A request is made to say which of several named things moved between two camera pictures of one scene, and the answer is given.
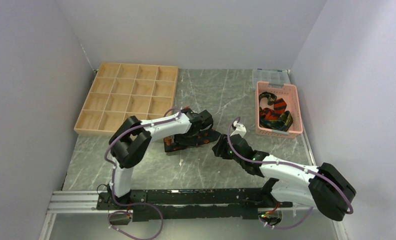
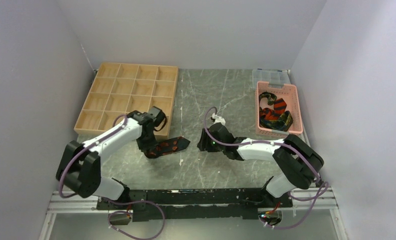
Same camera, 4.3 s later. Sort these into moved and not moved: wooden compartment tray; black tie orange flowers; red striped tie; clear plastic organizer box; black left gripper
Moved: black left gripper; black tie orange flowers
Not moved: clear plastic organizer box; wooden compartment tray; red striped tie
